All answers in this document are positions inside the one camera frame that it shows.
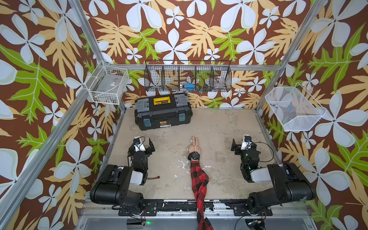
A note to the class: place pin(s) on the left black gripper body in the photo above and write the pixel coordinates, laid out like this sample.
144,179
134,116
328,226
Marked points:
143,152

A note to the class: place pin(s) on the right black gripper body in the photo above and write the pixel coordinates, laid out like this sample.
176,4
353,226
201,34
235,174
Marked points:
241,150

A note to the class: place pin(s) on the red plaid sleeved forearm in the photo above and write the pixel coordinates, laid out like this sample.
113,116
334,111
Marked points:
199,186

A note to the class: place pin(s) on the black wrist watch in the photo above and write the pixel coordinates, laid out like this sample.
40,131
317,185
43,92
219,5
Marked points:
194,156

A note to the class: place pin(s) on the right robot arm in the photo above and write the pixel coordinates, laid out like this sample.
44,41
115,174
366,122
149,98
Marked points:
289,183

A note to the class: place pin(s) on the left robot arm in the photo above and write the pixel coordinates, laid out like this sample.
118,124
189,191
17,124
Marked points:
112,188

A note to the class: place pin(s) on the mannequin hand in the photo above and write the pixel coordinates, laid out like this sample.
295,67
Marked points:
194,147

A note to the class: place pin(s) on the black toolbox yellow label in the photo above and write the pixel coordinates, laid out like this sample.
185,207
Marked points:
162,111

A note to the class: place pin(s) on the white mesh basket right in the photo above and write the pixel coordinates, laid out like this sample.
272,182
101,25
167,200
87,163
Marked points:
295,108

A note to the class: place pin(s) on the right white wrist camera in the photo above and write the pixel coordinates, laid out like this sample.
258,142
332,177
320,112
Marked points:
246,142

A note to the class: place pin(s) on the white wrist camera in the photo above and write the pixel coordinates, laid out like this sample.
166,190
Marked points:
138,144
246,142

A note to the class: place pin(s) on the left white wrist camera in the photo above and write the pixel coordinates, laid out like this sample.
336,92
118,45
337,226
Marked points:
138,144

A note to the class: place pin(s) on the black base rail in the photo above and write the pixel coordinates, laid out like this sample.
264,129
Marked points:
151,207

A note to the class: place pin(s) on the white wire basket left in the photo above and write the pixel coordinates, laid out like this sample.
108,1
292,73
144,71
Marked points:
106,84

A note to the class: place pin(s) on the black wire basket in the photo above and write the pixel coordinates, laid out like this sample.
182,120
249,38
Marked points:
187,76

